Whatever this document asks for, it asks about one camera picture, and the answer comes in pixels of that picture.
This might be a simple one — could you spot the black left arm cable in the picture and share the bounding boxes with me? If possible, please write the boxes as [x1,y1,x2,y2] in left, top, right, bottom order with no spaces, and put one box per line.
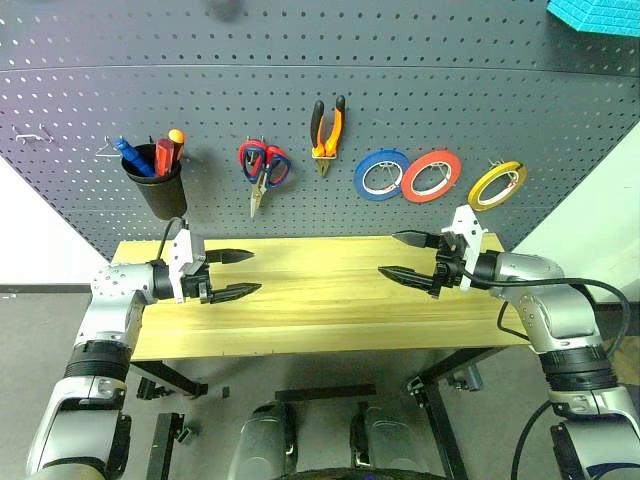
[157,217,189,264]

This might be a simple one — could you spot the orange and black screwdriver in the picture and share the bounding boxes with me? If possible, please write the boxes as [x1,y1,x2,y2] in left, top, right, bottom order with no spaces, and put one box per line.
[167,128,188,164]

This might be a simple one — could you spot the teal ribbed foam block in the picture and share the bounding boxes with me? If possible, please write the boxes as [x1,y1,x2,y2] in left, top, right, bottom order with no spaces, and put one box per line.
[545,0,640,34]

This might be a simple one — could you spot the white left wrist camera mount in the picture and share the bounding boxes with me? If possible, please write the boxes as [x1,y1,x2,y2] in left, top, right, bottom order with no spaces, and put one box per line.
[167,227,207,304]

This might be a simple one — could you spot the dark blue handled scissors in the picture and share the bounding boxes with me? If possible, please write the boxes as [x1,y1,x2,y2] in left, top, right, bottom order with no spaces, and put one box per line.
[243,147,293,220]

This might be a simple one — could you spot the red handled screwdriver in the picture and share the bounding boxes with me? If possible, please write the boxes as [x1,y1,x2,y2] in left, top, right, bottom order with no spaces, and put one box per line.
[153,138,176,176]

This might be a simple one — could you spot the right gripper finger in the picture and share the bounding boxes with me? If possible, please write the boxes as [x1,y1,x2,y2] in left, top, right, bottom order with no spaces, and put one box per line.
[392,229,442,250]
[377,266,437,297]

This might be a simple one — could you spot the black metal crossbar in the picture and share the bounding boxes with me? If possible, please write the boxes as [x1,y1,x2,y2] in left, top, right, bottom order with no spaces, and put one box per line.
[274,383,377,402]

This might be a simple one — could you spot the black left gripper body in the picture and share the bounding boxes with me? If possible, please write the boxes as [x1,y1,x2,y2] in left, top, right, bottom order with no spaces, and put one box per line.
[180,262,214,306]

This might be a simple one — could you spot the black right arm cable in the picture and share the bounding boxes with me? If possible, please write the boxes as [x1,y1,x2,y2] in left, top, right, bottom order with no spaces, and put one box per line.
[462,267,632,480]

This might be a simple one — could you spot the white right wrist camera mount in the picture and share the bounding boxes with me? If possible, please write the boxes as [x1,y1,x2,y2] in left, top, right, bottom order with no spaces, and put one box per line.
[440,205,489,291]

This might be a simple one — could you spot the grey caster wheel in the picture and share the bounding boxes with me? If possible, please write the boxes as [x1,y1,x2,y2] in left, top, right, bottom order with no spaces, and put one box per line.
[136,377,167,402]
[447,364,484,394]

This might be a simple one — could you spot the red handled scissors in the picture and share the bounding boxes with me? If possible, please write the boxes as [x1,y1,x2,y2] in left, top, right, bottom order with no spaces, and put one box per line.
[237,140,285,174]

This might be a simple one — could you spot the blue tape roll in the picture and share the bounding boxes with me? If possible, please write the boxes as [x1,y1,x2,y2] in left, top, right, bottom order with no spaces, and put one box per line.
[353,148,410,203]

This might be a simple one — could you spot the black metal table leg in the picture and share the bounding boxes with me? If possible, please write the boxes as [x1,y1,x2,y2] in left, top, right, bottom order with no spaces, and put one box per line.
[406,346,532,480]
[130,360,209,400]

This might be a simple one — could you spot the yellow tape roll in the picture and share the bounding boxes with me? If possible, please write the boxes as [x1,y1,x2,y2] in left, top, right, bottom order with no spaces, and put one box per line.
[467,160,528,213]

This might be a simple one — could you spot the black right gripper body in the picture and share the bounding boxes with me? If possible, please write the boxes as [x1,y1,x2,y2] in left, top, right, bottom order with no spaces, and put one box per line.
[430,232,474,300]

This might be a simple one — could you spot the orange and black pliers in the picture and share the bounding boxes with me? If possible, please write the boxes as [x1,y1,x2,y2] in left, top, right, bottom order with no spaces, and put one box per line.
[310,94,347,177]

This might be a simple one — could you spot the dark grey rounded shell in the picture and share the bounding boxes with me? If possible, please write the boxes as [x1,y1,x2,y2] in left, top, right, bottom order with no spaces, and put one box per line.
[351,403,417,472]
[238,401,297,480]

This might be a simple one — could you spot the red tape roll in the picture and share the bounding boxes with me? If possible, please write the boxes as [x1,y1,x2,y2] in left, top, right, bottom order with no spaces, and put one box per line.
[400,150,463,204]

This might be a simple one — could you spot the silver double pegboard hook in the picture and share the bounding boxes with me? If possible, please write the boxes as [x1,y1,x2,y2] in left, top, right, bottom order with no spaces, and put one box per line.
[13,124,55,146]

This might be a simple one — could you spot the black plastic cup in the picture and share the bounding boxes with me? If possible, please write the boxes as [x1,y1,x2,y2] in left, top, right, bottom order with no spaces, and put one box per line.
[122,143,189,221]

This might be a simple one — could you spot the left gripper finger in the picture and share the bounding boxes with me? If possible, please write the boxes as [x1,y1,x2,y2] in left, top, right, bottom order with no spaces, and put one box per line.
[204,248,256,266]
[207,282,263,306]

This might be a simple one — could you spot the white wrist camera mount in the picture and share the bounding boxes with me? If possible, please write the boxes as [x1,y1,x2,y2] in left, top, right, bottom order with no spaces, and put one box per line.
[167,227,207,304]
[440,205,489,291]

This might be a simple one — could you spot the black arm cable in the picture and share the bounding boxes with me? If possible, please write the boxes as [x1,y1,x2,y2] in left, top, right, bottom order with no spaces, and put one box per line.
[157,217,189,264]
[462,267,632,480]

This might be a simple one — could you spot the silver triangular wire hook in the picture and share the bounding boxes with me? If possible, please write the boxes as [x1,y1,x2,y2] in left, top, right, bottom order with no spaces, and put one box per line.
[94,135,122,158]

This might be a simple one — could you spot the grey pegboard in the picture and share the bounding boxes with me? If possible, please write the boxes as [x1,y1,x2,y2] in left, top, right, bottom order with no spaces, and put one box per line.
[0,0,640,261]

